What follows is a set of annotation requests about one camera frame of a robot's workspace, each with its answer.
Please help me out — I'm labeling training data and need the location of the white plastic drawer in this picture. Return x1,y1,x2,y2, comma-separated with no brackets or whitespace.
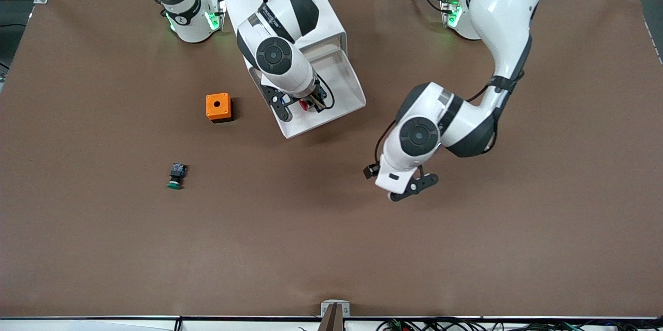
300,35,347,60
252,50,367,139

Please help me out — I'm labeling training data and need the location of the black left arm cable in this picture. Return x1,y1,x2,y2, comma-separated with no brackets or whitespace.
374,69,525,167

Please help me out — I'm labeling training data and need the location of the orange box with hole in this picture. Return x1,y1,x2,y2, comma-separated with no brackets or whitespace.
206,93,234,123

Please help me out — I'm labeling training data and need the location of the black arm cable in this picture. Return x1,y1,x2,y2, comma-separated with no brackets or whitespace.
248,0,336,110
374,69,525,167

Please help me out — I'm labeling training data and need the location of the black cable bundle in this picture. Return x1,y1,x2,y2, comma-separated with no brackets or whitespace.
376,318,663,331

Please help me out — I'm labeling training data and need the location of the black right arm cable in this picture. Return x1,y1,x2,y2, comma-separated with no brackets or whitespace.
248,0,336,110

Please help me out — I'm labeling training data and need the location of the green push button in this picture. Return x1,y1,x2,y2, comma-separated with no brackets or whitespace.
167,163,188,190

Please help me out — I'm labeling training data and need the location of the brown post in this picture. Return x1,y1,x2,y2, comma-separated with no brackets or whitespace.
317,304,345,331

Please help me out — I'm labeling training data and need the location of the grey metal bracket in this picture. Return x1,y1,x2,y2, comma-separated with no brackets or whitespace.
320,300,351,318

